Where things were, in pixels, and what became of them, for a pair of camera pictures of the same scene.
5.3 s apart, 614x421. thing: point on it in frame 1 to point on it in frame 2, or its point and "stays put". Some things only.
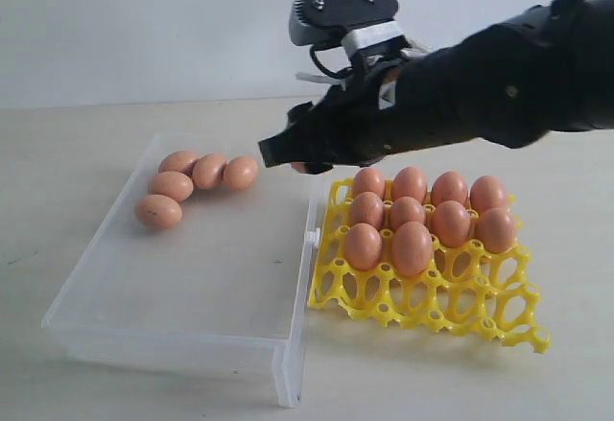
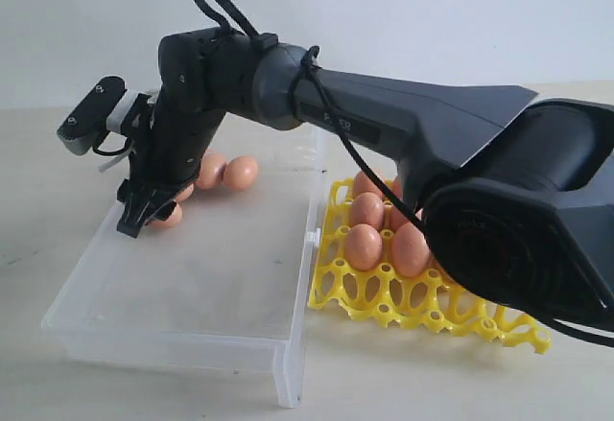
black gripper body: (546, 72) to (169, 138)
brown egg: (364, 246) stays put
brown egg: (367, 208) stays put
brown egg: (412, 248) stays put
